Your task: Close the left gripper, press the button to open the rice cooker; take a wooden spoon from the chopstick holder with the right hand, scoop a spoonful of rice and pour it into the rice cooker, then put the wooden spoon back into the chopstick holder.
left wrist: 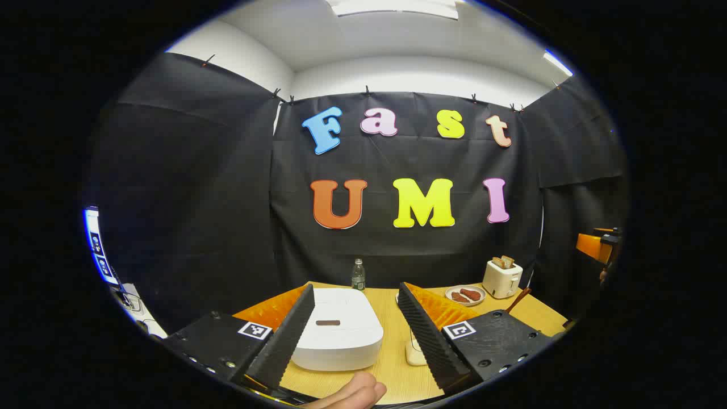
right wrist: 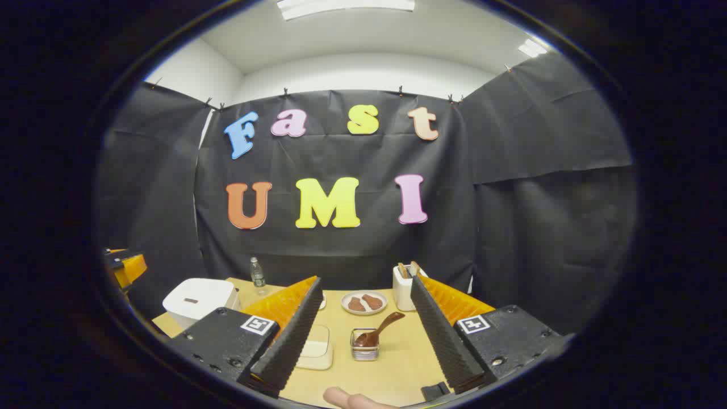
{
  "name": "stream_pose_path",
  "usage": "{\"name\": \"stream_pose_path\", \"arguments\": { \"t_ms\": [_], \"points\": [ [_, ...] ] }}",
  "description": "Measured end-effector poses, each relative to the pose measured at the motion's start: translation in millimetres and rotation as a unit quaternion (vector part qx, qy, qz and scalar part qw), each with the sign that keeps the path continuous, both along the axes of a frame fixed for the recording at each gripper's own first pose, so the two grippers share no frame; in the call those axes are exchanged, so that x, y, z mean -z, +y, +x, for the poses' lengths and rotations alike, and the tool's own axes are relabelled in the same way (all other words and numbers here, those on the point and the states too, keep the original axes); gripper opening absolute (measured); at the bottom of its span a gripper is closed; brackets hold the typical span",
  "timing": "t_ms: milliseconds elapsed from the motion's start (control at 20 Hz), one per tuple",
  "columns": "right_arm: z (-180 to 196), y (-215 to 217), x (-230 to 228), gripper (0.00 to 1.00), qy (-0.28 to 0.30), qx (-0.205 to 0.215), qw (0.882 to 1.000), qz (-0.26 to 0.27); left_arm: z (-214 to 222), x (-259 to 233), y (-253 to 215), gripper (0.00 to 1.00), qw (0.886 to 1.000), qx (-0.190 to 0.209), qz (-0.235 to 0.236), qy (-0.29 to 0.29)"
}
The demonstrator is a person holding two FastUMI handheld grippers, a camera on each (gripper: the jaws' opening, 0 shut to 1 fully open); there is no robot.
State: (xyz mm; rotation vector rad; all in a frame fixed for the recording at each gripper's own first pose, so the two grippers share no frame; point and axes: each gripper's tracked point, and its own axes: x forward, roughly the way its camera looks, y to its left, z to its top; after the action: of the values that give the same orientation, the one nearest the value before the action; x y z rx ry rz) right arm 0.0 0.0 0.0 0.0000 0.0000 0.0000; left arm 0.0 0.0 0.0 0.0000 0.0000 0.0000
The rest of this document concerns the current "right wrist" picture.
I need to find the white round plate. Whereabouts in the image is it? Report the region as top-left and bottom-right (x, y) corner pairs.
(341, 290), (388, 316)

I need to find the black backdrop cloth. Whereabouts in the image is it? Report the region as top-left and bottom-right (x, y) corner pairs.
(97, 51), (637, 336)

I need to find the white rice cooker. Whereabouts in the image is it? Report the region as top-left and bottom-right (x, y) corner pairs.
(162, 278), (240, 329)

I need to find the small ceiling light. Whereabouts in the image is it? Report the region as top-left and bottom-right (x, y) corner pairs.
(518, 39), (549, 59)

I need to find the long ceiling light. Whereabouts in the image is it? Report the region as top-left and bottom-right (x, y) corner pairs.
(277, 0), (416, 21)

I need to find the white toaster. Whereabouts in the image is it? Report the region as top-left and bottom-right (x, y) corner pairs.
(392, 261), (428, 312)

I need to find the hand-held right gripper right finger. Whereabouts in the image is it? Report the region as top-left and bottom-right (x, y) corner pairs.
(410, 275), (566, 395)

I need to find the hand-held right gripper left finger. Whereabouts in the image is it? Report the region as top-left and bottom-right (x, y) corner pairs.
(169, 276), (324, 398)

